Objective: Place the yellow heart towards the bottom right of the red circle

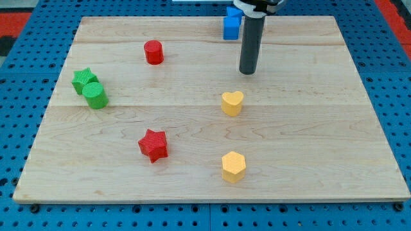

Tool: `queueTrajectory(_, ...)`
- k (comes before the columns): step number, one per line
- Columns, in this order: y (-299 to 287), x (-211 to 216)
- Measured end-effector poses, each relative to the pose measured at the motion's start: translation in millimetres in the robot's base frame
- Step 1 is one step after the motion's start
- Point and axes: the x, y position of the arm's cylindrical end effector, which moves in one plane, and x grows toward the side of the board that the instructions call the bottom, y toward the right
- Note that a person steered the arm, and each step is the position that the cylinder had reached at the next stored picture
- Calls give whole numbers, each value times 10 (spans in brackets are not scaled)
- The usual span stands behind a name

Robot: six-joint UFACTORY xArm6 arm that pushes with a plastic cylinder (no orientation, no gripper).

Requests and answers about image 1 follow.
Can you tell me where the blue block behind cube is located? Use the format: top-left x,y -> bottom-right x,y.
226,6 -> 243,24

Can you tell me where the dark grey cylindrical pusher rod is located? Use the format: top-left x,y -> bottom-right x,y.
239,16 -> 265,75

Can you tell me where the yellow heart block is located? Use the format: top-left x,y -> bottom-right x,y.
221,91 -> 244,117

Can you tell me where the yellow hexagon block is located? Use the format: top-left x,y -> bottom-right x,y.
222,151 -> 247,184

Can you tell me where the green star block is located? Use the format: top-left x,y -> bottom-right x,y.
71,67 -> 99,95

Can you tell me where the red star block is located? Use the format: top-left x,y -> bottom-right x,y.
138,129 -> 168,164

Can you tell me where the green cylinder block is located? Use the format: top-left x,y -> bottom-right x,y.
82,82 -> 109,109

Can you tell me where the red cylinder block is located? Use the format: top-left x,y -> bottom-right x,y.
144,40 -> 164,65

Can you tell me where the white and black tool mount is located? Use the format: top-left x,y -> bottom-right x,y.
233,0 -> 285,18

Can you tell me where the wooden board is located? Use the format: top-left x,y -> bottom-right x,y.
13,16 -> 410,204

